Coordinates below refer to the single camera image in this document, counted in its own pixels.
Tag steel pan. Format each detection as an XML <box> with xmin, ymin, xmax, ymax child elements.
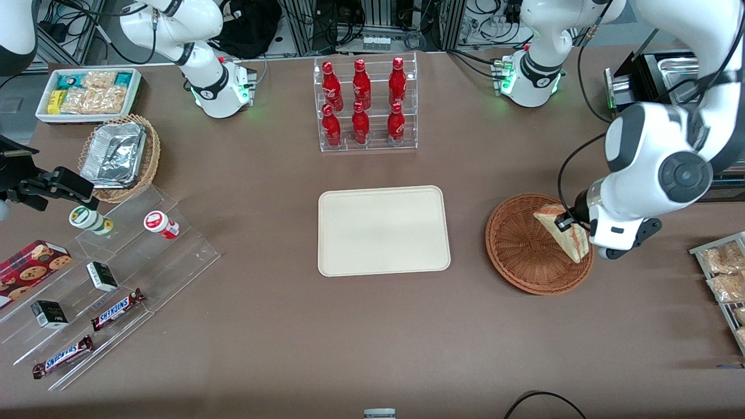
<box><xmin>657</xmin><ymin>54</ymin><xmax>699</xmax><ymax>104</ymax></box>

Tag black bag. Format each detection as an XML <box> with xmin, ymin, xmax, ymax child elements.
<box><xmin>211</xmin><ymin>0</ymin><xmax>284</xmax><ymax>59</ymax></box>

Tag brown round wicker basket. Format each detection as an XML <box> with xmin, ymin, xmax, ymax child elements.
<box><xmin>485</xmin><ymin>193</ymin><xmax>594</xmax><ymax>296</ymax></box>

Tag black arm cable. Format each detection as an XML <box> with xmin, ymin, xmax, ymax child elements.
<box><xmin>557</xmin><ymin>26</ymin><xmax>745</xmax><ymax>221</ymax></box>

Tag small black carton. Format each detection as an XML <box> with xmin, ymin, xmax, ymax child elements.
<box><xmin>31</xmin><ymin>300</ymin><xmax>69</xmax><ymax>329</ymax></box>
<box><xmin>86</xmin><ymin>261</ymin><xmax>119</xmax><ymax>293</ymax></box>

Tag beige rectangular tray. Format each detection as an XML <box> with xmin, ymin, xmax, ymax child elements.
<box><xmin>318</xmin><ymin>185</ymin><xmax>452</xmax><ymax>278</ymax></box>

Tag Snickers chocolate bar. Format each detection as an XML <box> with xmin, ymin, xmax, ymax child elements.
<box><xmin>91</xmin><ymin>288</ymin><xmax>146</xmax><ymax>332</ymax></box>
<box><xmin>32</xmin><ymin>335</ymin><xmax>94</xmax><ymax>379</ymax></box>

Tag clear acrylic bottle rack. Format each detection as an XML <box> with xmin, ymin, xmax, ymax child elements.
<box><xmin>313</xmin><ymin>52</ymin><xmax>418</xmax><ymax>153</ymax></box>

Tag white rectangular snack bin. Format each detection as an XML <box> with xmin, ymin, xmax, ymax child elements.
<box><xmin>35</xmin><ymin>68</ymin><xmax>143</xmax><ymax>125</ymax></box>

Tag grey wire rack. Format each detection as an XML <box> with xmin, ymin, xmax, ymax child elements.
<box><xmin>689</xmin><ymin>232</ymin><xmax>745</xmax><ymax>356</ymax></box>

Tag stacked aluminium foil containers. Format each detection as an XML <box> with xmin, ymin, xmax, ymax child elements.
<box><xmin>80</xmin><ymin>121</ymin><xmax>147</xmax><ymax>190</ymax></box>

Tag clear bag of crackers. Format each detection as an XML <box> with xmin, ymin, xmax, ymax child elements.
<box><xmin>81</xmin><ymin>71</ymin><xmax>118</xmax><ymax>90</ymax></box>
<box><xmin>60</xmin><ymin>87</ymin><xmax>128</xmax><ymax>115</ymax></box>

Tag red chocolate cookie box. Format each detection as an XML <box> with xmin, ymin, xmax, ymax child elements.
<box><xmin>0</xmin><ymin>240</ymin><xmax>73</xmax><ymax>311</ymax></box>

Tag light oval wicker basket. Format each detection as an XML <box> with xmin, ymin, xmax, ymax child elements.
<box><xmin>77</xmin><ymin>113</ymin><xmax>161</xmax><ymax>204</ymax></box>

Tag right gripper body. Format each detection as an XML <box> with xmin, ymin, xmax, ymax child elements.
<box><xmin>0</xmin><ymin>136</ymin><xmax>40</xmax><ymax>221</ymax></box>

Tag red cola bottle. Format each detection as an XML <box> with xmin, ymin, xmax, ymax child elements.
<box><xmin>352</xmin><ymin>59</ymin><xmax>373</xmax><ymax>109</ymax></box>
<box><xmin>322</xmin><ymin>104</ymin><xmax>343</xmax><ymax>148</ymax></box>
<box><xmin>322</xmin><ymin>61</ymin><xmax>344</xmax><ymax>111</ymax></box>
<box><xmin>351</xmin><ymin>101</ymin><xmax>371</xmax><ymax>145</ymax></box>
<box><xmin>388</xmin><ymin>56</ymin><xmax>408</xmax><ymax>106</ymax></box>
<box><xmin>387</xmin><ymin>102</ymin><xmax>406</xmax><ymax>147</ymax></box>

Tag red-capped yogurt bottle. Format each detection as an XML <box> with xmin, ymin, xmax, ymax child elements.
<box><xmin>144</xmin><ymin>211</ymin><xmax>180</xmax><ymax>240</ymax></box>

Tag black food warmer appliance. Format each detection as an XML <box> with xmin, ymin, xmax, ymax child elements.
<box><xmin>604</xmin><ymin>49</ymin><xmax>745</xmax><ymax>204</ymax></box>

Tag green-capped yogurt bottle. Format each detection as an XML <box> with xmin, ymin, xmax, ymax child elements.
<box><xmin>69</xmin><ymin>205</ymin><xmax>114</xmax><ymax>236</ymax></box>

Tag triangular sandwich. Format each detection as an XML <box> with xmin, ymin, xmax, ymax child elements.
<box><xmin>533</xmin><ymin>204</ymin><xmax>590</xmax><ymax>264</ymax></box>

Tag aluminium profile frame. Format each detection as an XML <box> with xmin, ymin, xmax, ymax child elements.
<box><xmin>279</xmin><ymin>0</ymin><xmax>469</xmax><ymax>57</ymax></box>

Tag clear acrylic stepped display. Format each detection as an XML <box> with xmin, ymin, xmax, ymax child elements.
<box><xmin>0</xmin><ymin>185</ymin><xmax>221</xmax><ymax>392</ymax></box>

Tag black looped cable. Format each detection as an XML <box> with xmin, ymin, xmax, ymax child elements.
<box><xmin>503</xmin><ymin>391</ymin><xmax>588</xmax><ymax>419</ymax></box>

